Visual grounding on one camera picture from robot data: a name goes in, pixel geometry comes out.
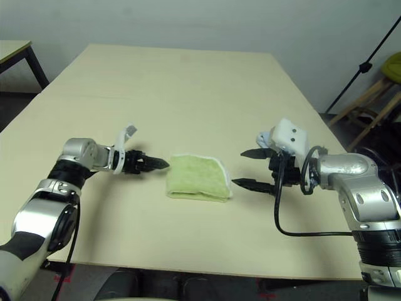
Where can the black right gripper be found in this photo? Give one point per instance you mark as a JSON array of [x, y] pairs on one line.
[[288, 172]]

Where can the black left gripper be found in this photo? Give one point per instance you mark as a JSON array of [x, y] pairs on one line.
[[133, 163]]

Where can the green towel with white trim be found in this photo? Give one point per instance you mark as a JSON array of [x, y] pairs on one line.
[[197, 175]]

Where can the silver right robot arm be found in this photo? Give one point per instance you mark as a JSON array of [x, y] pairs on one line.
[[354, 175]]

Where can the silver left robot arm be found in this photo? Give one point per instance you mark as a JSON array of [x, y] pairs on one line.
[[75, 150]]

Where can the blue towel with white trim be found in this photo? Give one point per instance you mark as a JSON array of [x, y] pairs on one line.
[[264, 139]]

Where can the dark left robot foot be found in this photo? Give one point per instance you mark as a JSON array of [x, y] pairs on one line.
[[119, 283]]

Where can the dark robot foot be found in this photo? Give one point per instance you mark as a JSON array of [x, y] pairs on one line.
[[119, 283], [200, 288]]

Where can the dark right robot foot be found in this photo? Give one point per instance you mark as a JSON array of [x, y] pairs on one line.
[[200, 288]]

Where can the black office chair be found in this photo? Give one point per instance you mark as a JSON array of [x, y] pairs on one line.
[[391, 156]]

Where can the black table leg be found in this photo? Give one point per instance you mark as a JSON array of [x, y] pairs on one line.
[[53, 266]]

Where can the wooden stool with green cushion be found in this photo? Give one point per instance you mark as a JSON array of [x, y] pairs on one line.
[[393, 67]]

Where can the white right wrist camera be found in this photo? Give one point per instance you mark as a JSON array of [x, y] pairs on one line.
[[289, 135]]

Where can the beige side table black frame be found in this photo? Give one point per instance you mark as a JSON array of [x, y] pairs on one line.
[[12, 47]]

